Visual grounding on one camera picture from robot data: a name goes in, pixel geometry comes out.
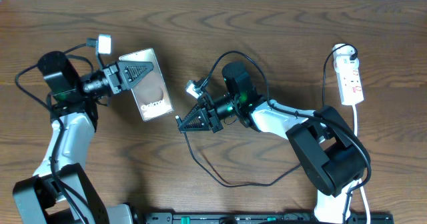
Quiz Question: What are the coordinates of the gold smartphone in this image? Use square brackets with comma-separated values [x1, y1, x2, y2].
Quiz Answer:
[119, 48, 173, 121]

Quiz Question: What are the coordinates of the black charging cable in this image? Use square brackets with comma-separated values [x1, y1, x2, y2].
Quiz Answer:
[175, 44, 359, 188]

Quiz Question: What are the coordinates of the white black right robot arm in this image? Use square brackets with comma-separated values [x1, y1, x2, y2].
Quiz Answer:
[176, 62, 371, 223]

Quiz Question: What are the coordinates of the white USB charger adapter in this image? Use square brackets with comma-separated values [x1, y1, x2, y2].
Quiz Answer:
[332, 43, 359, 65]

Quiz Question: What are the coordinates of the white power strip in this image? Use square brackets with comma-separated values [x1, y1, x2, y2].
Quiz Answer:
[334, 62, 364, 106]

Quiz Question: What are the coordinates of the white power strip cord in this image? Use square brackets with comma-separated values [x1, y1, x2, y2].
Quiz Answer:
[352, 104, 372, 224]

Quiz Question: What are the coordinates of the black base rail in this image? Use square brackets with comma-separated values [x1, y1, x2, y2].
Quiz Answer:
[145, 211, 394, 224]

